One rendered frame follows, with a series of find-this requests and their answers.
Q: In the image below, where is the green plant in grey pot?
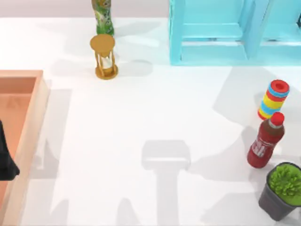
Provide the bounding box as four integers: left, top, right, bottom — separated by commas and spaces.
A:
258, 161, 301, 222

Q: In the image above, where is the red bottle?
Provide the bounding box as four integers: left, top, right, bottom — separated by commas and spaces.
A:
247, 112, 285, 169

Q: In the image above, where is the golden wooden hourglass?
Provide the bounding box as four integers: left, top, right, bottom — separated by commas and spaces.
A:
89, 33, 119, 80

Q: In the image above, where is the salmon-coloured shallow box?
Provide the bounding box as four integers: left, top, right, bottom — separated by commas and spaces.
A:
0, 70, 50, 226

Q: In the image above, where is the light blue rack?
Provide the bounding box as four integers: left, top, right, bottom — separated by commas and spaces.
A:
168, 0, 301, 67

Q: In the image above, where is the green bottle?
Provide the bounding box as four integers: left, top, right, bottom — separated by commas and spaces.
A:
91, 0, 115, 37

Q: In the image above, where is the stack of coloured rings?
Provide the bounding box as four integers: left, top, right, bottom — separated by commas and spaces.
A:
257, 79, 290, 121

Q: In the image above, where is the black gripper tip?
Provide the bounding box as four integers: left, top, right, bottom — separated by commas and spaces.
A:
0, 120, 20, 181

